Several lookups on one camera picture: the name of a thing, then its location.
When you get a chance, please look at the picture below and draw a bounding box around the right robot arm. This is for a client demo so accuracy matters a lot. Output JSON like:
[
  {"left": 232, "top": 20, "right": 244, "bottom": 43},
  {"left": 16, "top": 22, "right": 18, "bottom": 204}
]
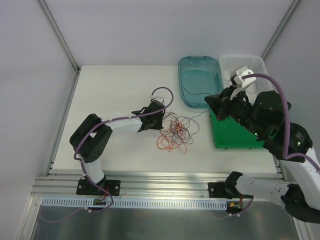
[{"left": 204, "top": 86, "right": 320, "bottom": 224}]

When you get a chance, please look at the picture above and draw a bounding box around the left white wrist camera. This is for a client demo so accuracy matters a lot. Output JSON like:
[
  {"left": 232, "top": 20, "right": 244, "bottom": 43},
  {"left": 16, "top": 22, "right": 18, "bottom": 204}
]
[{"left": 149, "top": 95, "right": 165, "bottom": 104}]

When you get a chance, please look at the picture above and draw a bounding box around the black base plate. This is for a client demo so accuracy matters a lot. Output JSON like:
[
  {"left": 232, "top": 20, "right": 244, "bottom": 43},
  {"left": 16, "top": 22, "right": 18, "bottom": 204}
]
[
  {"left": 207, "top": 182, "right": 226, "bottom": 198},
  {"left": 75, "top": 179, "right": 122, "bottom": 196}
]

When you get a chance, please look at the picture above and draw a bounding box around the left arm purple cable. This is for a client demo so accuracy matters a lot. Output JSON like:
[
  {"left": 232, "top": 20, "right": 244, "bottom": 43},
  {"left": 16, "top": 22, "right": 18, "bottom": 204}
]
[{"left": 73, "top": 86, "right": 175, "bottom": 201}]

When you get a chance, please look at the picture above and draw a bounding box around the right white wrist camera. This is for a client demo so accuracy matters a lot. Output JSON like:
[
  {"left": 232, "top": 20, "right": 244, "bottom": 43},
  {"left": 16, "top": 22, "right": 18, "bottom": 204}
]
[{"left": 230, "top": 66, "right": 257, "bottom": 100}]

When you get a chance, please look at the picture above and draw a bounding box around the teal transparent plastic tub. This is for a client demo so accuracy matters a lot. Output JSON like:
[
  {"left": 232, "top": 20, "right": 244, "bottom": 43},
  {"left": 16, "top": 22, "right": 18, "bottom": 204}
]
[{"left": 178, "top": 56, "right": 224, "bottom": 109}]

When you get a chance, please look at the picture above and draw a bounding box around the orange red thin cable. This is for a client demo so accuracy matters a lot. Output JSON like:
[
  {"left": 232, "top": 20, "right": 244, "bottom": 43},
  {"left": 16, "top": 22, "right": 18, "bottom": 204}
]
[{"left": 156, "top": 117, "right": 191, "bottom": 155}]

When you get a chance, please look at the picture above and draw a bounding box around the aluminium frame post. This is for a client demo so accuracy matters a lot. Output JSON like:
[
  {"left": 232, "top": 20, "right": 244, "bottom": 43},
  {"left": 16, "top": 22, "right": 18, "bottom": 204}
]
[
  {"left": 260, "top": 0, "right": 303, "bottom": 60},
  {"left": 36, "top": 0, "right": 81, "bottom": 73}
]

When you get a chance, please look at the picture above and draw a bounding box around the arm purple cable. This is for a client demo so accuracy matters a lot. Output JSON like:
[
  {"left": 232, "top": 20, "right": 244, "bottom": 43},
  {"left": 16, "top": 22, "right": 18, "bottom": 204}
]
[
  {"left": 243, "top": 73, "right": 320, "bottom": 173},
  {"left": 73, "top": 86, "right": 175, "bottom": 201}
]

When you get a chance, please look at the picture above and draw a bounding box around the white slotted cable duct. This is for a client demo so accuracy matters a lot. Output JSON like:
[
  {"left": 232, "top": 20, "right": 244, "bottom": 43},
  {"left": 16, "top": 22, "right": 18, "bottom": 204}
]
[{"left": 41, "top": 197, "right": 227, "bottom": 211}]

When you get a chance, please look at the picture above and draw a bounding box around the aluminium mounting rail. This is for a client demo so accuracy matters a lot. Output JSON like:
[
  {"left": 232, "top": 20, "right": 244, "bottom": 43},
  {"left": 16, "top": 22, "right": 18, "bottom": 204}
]
[{"left": 29, "top": 149, "right": 301, "bottom": 202}]

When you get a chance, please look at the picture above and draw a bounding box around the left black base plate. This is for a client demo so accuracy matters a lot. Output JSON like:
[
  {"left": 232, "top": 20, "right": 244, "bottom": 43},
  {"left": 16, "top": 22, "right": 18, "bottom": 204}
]
[{"left": 75, "top": 179, "right": 122, "bottom": 196}]

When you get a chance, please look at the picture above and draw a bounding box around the right aluminium frame post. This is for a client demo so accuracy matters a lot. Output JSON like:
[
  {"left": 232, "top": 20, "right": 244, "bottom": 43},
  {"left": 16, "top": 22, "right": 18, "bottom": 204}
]
[{"left": 260, "top": 0, "right": 303, "bottom": 60}]

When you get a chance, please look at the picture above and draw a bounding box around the purple thin cable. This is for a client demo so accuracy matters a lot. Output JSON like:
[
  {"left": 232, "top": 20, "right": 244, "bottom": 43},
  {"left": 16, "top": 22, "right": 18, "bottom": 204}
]
[{"left": 159, "top": 86, "right": 212, "bottom": 146}]

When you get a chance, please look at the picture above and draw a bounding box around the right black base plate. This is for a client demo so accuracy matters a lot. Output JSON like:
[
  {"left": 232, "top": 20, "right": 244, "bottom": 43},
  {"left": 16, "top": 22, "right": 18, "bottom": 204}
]
[{"left": 207, "top": 182, "right": 226, "bottom": 198}]

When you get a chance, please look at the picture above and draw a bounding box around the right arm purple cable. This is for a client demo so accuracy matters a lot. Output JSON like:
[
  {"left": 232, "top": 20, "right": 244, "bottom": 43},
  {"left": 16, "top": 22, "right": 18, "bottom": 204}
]
[{"left": 243, "top": 73, "right": 320, "bottom": 173}]

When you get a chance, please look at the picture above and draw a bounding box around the green plastic tray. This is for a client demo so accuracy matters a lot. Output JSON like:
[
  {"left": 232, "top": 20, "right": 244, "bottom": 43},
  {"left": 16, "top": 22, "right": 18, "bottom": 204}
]
[{"left": 210, "top": 110, "right": 264, "bottom": 150}]

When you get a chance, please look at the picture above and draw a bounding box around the left aluminium frame post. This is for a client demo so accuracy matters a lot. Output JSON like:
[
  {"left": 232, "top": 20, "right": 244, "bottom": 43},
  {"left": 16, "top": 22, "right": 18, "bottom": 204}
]
[{"left": 36, "top": 0, "right": 81, "bottom": 73}]

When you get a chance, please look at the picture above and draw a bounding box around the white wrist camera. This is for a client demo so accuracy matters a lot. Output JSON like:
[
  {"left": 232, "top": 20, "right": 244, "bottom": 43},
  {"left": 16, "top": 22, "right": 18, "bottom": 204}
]
[
  {"left": 230, "top": 66, "right": 257, "bottom": 100},
  {"left": 149, "top": 95, "right": 165, "bottom": 104}
]

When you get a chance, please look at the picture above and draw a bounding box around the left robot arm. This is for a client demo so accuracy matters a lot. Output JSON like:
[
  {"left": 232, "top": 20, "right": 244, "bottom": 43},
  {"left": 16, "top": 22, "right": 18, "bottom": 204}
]
[{"left": 69, "top": 99, "right": 165, "bottom": 195}]

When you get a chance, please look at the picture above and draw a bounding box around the white perforated plastic basket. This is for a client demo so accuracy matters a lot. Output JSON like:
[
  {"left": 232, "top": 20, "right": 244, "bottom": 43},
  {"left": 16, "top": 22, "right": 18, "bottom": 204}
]
[{"left": 219, "top": 54, "right": 275, "bottom": 98}]

